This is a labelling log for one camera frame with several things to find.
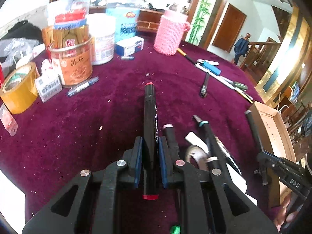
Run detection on bamboo painted panel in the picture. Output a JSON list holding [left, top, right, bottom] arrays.
[[189, 0, 218, 45]]

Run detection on blue lighter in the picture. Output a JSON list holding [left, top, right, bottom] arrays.
[[201, 62, 222, 76]]

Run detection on thick black marker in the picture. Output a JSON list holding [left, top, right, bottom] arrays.
[[245, 110, 264, 153]]

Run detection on white barcode box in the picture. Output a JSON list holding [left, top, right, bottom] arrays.
[[35, 74, 62, 103]]

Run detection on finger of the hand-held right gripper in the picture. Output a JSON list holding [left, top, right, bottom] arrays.
[[255, 166, 270, 185], [258, 151, 284, 169]]

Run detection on clear plastic bag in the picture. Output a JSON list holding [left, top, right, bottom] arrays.
[[0, 38, 39, 67]]

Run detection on blue marker pen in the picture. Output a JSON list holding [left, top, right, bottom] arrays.
[[67, 76, 99, 97]]

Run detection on person's right hand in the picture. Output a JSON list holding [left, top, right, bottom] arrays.
[[274, 195, 300, 232]]

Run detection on pink knitted cup holder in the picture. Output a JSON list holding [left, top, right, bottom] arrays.
[[153, 10, 191, 56]]

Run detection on black marker with red caps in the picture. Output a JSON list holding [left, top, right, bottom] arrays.
[[142, 82, 159, 200]]

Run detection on black cloth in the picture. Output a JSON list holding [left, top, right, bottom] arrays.
[[0, 21, 44, 47]]

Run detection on white marker with black cap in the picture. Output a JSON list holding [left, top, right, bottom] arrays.
[[184, 132, 242, 175]]

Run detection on white charger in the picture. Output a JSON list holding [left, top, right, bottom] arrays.
[[224, 162, 258, 208]]

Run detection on green pen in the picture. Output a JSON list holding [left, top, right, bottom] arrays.
[[227, 78, 248, 90]]

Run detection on small white blue box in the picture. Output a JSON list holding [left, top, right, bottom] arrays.
[[115, 36, 145, 56]]

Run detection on orange tin can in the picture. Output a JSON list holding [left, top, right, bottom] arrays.
[[47, 35, 94, 86]]

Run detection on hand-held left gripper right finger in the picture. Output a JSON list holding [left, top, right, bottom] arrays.
[[158, 136, 278, 234]]

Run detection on white plastic tub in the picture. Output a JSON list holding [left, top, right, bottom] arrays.
[[85, 13, 116, 66]]

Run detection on clear packet with red part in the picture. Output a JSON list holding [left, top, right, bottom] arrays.
[[0, 104, 18, 136]]

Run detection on gold printed packets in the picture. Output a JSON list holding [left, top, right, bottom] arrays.
[[41, 25, 91, 50]]

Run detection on white plastic tube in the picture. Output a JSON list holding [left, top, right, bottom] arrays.
[[32, 44, 47, 56]]

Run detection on wooden desk organizer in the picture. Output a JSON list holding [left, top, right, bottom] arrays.
[[136, 8, 165, 32]]

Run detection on maroon tablecloth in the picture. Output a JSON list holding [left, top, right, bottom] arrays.
[[0, 33, 271, 234]]

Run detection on black marker with teal ends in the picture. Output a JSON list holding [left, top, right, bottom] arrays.
[[193, 115, 220, 169]]

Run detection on wooden door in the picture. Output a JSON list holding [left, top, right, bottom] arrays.
[[212, 4, 247, 53]]

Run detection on yellow-handled tool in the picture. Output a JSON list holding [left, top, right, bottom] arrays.
[[177, 47, 196, 64]]

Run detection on black ballpoint pen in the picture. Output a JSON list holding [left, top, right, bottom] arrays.
[[200, 73, 210, 98]]

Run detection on small white red packet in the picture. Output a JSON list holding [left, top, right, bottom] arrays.
[[41, 59, 53, 76]]

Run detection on black marker with grey cap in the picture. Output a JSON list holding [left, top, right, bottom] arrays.
[[162, 124, 180, 153]]

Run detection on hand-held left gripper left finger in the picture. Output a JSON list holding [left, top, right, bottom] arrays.
[[22, 136, 144, 234]]

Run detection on wooden chair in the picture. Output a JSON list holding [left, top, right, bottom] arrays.
[[280, 97, 312, 138]]

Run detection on cardboard box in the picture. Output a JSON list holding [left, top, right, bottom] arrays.
[[249, 101, 296, 209]]

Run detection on blue tissue pack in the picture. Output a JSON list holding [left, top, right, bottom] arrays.
[[106, 7, 140, 43]]

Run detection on red white blue plastic bag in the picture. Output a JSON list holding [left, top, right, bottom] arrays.
[[46, 0, 91, 30]]

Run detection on yellow tape roll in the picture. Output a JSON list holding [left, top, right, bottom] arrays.
[[0, 62, 41, 114]]

